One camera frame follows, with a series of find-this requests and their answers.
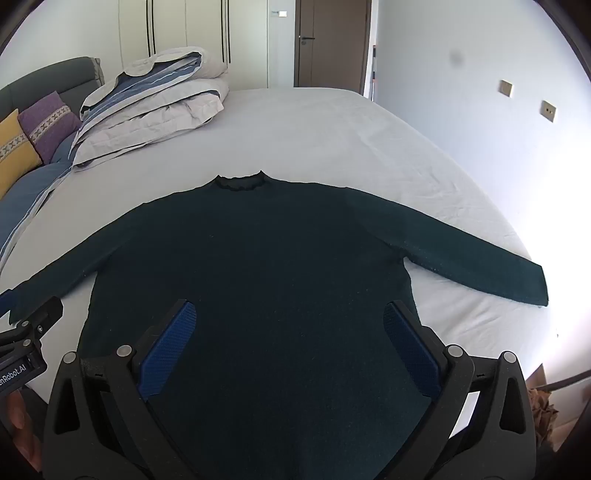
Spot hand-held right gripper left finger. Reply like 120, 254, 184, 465
42, 299, 199, 480

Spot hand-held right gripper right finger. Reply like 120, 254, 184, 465
383, 300, 539, 480

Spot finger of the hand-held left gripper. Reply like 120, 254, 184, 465
0, 295, 64, 350

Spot dark green sweater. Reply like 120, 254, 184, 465
9, 170, 550, 480

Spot person's left hand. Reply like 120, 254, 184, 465
0, 390, 43, 472

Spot blue striped pillow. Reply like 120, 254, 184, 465
0, 131, 79, 273

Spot brown cardboard box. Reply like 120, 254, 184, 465
526, 362, 591, 453

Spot yellow patterned cushion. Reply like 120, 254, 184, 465
0, 108, 43, 200

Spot purple patterned cushion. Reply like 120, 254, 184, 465
17, 90, 83, 164

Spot light grey pillow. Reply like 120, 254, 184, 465
70, 78, 232, 172

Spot white bed sheet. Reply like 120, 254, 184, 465
0, 87, 561, 444

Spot grey upholstered headboard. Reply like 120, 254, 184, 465
0, 56, 103, 126

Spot folded blue striped duvet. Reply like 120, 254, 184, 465
79, 45, 230, 123

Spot brown wooden door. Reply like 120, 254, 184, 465
294, 0, 374, 95

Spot white wardrobe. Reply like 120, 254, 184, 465
95, 0, 296, 90

